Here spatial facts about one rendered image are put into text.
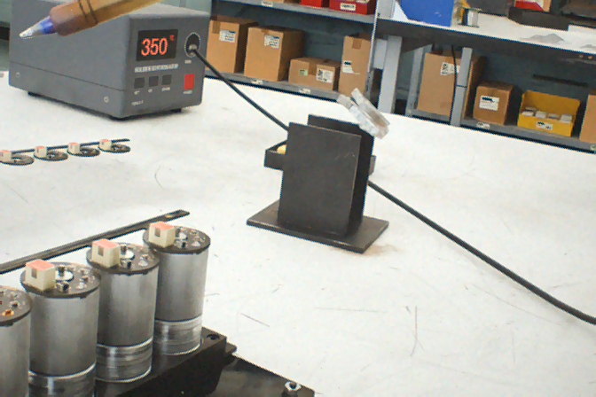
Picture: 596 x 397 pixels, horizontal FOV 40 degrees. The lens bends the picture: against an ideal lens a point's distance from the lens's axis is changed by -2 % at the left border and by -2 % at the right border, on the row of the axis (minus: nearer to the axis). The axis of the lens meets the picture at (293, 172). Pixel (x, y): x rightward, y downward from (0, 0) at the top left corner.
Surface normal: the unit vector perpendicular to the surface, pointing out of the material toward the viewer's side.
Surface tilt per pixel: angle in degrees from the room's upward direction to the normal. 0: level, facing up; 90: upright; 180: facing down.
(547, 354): 0
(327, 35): 90
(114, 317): 90
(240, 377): 0
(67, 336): 90
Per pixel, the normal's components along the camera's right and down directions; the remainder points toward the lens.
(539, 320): 0.12, -0.95
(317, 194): -0.36, 0.21
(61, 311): 0.25, 0.29
